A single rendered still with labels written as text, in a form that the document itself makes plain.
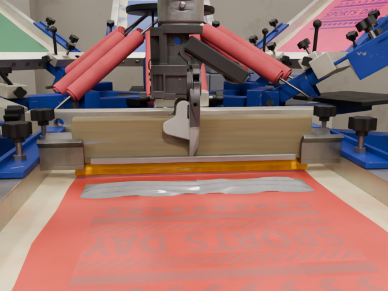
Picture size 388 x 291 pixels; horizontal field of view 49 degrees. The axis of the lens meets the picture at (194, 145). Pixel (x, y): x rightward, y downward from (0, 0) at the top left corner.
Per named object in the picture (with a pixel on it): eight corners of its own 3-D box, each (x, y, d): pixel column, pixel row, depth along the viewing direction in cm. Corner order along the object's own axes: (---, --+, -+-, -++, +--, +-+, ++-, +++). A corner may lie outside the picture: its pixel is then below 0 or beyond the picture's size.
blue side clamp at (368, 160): (393, 200, 67) (397, 156, 66) (362, 201, 67) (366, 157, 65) (320, 155, 97) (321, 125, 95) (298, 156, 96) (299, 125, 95)
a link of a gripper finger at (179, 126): (163, 156, 72) (161, 101, 72) (198, 156, 73) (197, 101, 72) (163, 157, 69) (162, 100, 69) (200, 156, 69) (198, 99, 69)
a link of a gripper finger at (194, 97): (187, 127, 72) (186, 75, 72) (197, 127, 73) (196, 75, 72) (189, 126, 68) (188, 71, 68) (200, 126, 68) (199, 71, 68)
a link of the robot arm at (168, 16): (201, 0, 73) (206, -6, 65) (201, 29, 74) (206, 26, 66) (156, 0, 73) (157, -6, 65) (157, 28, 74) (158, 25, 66)
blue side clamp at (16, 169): (26, 212, 62) (22, 165, 61) (-9, 213, 62) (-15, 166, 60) (66, 161, 91) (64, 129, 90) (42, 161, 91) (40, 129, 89)
